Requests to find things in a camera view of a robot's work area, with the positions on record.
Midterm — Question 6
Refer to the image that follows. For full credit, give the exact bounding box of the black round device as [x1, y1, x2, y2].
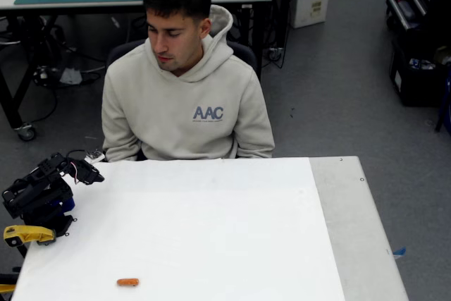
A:
[33, 65, 59, 87]

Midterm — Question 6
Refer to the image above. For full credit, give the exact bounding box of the yellow black clamp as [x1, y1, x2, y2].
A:
[0, 272, 18, 295]

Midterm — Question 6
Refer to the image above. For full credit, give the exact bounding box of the workbench caster wheel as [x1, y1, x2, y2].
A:
[16, 123, 37, 142]

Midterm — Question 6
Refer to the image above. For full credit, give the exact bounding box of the white red servo wire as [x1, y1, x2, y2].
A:
[69, 161, 81, 185]

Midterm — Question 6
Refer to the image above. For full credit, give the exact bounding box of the yellow table clamp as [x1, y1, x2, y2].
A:
[3, 225, 57, 247]

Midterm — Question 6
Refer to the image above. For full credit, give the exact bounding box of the black office chair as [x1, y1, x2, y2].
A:
[105, 38, 259, 82]

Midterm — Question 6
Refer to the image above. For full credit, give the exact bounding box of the white crumpled paper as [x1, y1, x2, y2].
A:
[59, 67, 82, 85]

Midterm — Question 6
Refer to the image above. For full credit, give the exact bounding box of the man in beige hoodie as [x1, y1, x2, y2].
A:
[101, 0, 276, 163]

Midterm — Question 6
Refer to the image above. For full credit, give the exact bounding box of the white paper sheet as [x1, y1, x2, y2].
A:
[10, 156, 346, 301]

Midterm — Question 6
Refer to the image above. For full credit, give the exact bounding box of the black storage bin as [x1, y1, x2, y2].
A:
[389, 38, 451, 107]

